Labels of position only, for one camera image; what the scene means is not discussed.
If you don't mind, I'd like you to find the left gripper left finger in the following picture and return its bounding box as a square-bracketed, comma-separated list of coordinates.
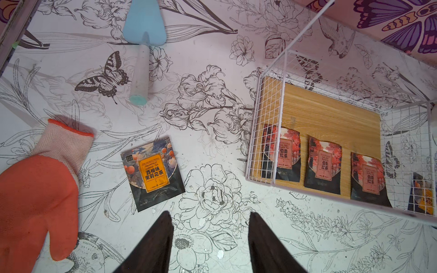
[115, 211, 174, 273]

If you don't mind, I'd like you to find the white wire shelf rack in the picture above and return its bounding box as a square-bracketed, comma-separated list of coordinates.
[245, 1, 437, 225]

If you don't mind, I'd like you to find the left bottom-shelf black tea bag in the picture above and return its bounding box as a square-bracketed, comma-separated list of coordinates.
[261, 124, 301, 183]

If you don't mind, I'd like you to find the orange jasmine tea bag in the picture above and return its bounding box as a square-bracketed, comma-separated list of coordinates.
[121, 136, 185, 212]
[407, 172, 434, 215]

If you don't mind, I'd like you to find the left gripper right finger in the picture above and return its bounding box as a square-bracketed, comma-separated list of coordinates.
[248, 212, 306, 273]

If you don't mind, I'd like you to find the bottom-shelf black tea bag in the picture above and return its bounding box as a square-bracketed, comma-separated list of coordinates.
[351, 152, 392, 208]
[304, 136, 343, 195]
[261, 124, 301, 183]

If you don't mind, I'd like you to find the bottom wooden shelf board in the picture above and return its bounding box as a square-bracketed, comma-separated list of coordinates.
[245, 77, 381, 201]

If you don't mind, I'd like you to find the right bottom-shelf black tea bag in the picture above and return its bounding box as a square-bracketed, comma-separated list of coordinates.
[351, 152, 392, 208]

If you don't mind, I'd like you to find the aluminium frame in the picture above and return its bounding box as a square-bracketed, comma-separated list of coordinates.
[1, 0, 41, 75]

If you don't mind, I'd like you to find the middle bottom-shelf black tea bag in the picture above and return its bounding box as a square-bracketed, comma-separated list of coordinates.
[304, 136, 343, 195]

